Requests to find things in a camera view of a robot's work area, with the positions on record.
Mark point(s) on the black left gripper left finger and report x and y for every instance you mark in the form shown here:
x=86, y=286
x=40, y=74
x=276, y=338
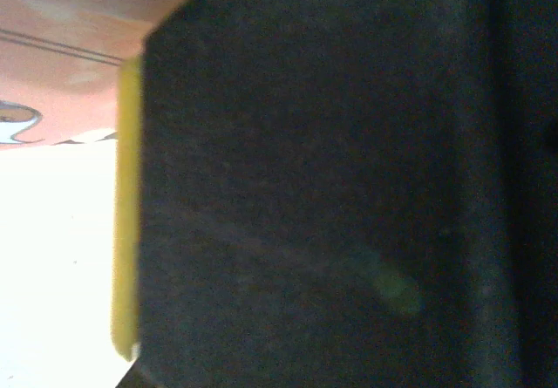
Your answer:
x=270, y=187

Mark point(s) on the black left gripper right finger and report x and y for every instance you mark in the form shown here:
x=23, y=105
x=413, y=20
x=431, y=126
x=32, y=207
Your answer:
x=532, y=231

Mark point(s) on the pink box with cartoon couple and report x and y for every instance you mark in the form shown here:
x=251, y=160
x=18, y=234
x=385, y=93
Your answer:
x=65, y=78

